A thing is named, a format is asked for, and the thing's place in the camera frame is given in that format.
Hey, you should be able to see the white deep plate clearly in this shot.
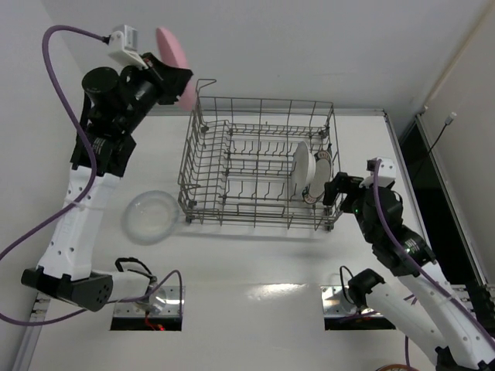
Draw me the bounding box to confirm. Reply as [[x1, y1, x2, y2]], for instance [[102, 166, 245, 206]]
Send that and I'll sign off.
[[290, 141, 316, 199]]

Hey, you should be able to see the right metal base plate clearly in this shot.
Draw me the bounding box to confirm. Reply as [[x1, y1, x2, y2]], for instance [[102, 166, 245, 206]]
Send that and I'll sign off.
[[320, 285, 382, 319]]

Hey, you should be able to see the metal base plate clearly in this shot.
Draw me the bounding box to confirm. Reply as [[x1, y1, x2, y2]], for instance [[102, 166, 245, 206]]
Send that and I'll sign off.
[[113, 286, 185, 319], [320, 285, 382, 319]]

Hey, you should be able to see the pink plate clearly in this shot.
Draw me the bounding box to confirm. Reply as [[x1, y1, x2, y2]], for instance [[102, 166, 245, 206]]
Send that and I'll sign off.
[[155, 27, 196, 112]]

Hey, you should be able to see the brown rimmed bowl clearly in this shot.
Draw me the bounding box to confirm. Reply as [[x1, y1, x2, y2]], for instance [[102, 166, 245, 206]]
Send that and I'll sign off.
[[375, 363, 418, 371]]

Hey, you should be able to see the white plate with green rim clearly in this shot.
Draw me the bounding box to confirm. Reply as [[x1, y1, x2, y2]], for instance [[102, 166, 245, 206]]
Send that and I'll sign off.
[[302, 150, 332, 205]]

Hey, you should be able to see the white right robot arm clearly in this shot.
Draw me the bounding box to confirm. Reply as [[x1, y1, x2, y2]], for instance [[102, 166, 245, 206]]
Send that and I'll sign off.
[[323, 172, 494, 370]]

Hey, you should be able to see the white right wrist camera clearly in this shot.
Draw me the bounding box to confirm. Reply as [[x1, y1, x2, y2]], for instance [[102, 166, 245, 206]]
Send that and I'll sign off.
[[359, 157, 397, 189]]

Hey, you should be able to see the black cable with white plug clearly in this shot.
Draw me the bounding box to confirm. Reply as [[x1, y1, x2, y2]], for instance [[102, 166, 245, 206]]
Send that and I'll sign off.
[[409, 112, 457, 182]]

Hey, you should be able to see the metal wire dish rack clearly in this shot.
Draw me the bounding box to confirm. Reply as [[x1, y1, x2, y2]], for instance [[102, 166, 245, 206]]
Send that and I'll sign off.
[[178, 79, 342, 231]]

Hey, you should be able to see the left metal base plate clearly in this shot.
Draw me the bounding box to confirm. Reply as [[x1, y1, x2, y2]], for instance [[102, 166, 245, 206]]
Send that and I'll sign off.
[[113, 286, 185, 319]]

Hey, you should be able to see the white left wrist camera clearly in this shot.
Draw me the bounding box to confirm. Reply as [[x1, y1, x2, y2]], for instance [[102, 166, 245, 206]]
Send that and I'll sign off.
[[108, 25, 147, 69]]

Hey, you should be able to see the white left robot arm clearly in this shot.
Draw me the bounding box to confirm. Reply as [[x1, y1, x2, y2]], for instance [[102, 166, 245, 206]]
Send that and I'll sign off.
[[21, 53, 193, 311]]

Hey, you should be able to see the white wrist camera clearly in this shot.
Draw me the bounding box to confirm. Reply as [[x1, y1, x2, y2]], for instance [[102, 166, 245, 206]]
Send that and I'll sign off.
[[108, 25, 147, 69], [359, 157, 397, 189]]

